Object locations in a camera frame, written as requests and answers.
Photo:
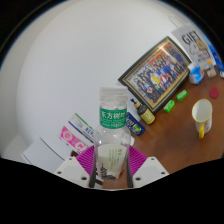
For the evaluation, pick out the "blue tissue pack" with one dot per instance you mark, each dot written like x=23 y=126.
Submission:
x=196 y=75

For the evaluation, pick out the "clear green-labelled drink bottle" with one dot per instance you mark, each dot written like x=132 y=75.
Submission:
x=112 y=133

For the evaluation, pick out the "white flat panel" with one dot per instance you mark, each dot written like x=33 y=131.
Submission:
x=46 y=155

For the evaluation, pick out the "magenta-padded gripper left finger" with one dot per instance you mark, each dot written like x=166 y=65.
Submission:
x=71 y=168

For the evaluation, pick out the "amber pump bottle yellow label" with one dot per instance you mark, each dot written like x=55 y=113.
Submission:
x=146 y=115

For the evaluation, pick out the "white paper gift bag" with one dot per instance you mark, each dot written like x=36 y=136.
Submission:
x=191 y=41

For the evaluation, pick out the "puzzle cube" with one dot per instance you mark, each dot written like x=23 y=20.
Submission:
x=211 y=68

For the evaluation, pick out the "flat round red coaster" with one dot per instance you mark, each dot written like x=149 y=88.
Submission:
x=214 y=92

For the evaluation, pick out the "framed group photo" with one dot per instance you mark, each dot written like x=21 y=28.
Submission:
x=156 y=75

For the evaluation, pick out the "green soap pack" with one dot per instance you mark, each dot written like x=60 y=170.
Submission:
x=169 y=106
x=182 y=95

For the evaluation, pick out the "pink shuttlecock tube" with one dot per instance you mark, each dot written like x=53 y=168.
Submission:
x=71 y=138

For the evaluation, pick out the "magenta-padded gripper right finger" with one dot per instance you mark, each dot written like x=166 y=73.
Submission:
x=150 y=168

